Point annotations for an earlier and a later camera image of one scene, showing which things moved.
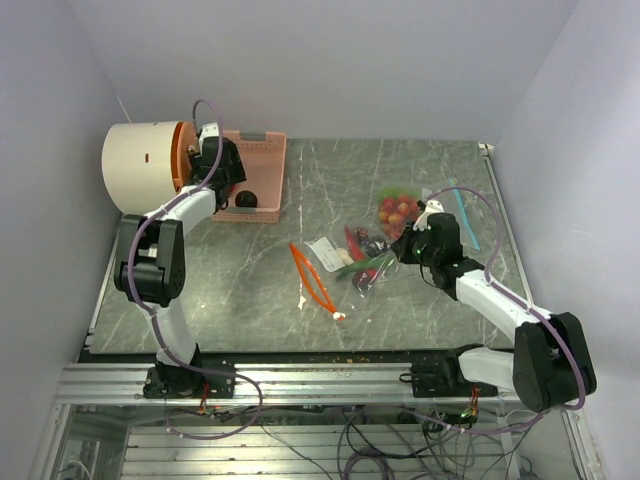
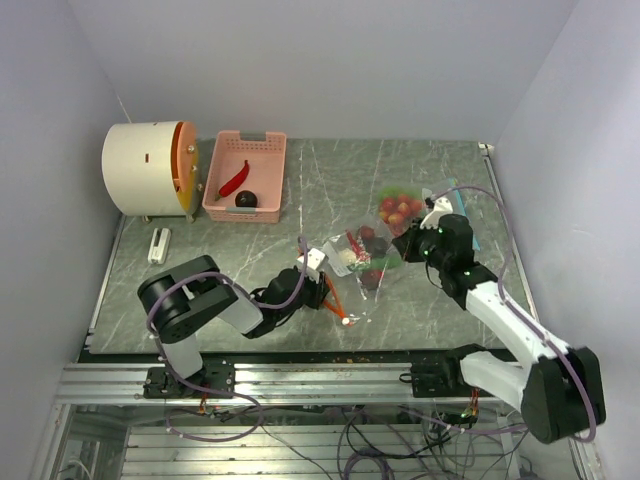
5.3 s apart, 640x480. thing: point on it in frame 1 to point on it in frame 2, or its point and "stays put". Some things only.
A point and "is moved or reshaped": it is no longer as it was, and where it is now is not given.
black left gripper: x=238 y=172 to x=321 y=290
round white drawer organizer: x=144 y=163 stays put
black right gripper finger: x=404 y=242 stays put
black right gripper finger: x=404 y=252 stays put
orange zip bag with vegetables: x=344 y=266 is moved or reshaped
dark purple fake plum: x=246 y=198 stays put
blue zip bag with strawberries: x=397 y=210 stays put
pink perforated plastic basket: x=263 y=164 stays put
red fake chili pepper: x=354 y=243 is moved or reshaped
